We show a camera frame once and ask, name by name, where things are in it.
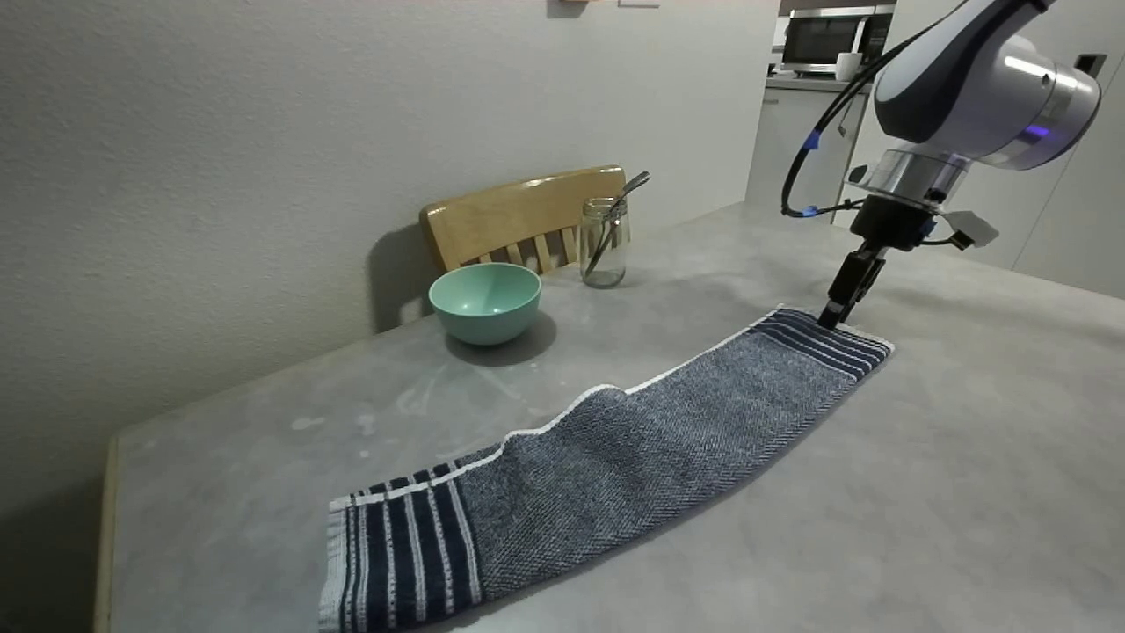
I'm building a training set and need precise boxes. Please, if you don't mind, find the metal spoon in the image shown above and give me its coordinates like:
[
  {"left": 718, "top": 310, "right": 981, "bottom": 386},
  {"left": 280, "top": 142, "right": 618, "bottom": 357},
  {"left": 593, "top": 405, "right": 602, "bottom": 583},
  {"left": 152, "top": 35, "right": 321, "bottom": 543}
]
[{"left": 582, "top": 171, "right": 654, "bottom": 283}]

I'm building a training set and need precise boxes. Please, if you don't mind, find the white counter cabinet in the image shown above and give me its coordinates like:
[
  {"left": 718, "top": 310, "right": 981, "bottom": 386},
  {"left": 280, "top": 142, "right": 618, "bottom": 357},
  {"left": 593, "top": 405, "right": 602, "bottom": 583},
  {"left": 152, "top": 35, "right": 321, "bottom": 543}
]
[{"left": 744, "top": 66, "right": 877, "bottom": 222}]

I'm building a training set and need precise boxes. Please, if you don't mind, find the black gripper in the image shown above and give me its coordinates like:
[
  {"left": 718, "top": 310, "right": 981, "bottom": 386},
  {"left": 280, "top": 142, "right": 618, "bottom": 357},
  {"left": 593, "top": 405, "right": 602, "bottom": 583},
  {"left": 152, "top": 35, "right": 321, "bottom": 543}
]
[{"left": 816, "top": 190, "right": 943, "bottom": 336}]

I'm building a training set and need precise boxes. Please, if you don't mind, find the microwave oven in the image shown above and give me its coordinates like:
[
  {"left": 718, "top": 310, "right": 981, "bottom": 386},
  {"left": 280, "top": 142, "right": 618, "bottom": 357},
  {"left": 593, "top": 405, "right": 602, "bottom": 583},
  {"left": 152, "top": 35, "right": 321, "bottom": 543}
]
[{"left": 779, "top": 9, "right": 897, "bottom": 71}]

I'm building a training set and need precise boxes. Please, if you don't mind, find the wooden dish rack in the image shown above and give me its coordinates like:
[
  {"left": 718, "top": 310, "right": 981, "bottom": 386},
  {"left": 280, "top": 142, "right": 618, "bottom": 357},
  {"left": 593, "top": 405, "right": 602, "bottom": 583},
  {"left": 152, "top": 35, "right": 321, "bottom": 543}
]
[{"left": 417, "top": 162, "right": 632, "bottom": 283}]

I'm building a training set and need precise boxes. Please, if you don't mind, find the black cable with blue connector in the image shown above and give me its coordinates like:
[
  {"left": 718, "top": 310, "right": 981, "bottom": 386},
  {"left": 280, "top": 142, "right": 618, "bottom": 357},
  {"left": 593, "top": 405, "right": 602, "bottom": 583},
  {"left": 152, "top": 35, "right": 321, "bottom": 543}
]
[{"left": 779, "top": 0, "right": 978, "bottom": 227}]

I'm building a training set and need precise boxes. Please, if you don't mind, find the clear glass jar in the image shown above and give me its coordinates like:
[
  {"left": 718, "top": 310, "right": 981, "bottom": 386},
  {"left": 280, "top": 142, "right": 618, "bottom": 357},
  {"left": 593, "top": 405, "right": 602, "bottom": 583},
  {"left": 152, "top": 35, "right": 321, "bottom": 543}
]
[{"left": 575, "top": 195, "right": 635, "bottom": 292}]

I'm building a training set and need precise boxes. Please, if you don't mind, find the grey towel with striped ends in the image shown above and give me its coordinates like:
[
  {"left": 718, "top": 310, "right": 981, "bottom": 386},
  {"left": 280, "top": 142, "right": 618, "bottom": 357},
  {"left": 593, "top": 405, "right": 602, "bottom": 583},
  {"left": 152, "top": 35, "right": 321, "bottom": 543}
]
[{"left": 311, "top": 307, "right": 897, "bottom": 633}]

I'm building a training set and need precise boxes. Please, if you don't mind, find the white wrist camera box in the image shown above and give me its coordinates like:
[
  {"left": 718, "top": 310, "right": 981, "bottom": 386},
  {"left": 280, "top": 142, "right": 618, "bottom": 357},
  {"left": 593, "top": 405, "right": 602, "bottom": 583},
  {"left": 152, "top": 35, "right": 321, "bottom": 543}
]
[{"left": 936, "top": 208, "right": 1003, "bottom": 253}]

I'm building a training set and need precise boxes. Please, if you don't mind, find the mint green bowl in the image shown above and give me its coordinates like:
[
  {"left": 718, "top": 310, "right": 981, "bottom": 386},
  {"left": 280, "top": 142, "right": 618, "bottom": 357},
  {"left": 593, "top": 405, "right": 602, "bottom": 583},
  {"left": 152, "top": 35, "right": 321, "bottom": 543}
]
[{"left": 425, "top": 262, "right": 545, "bottom": 353}]

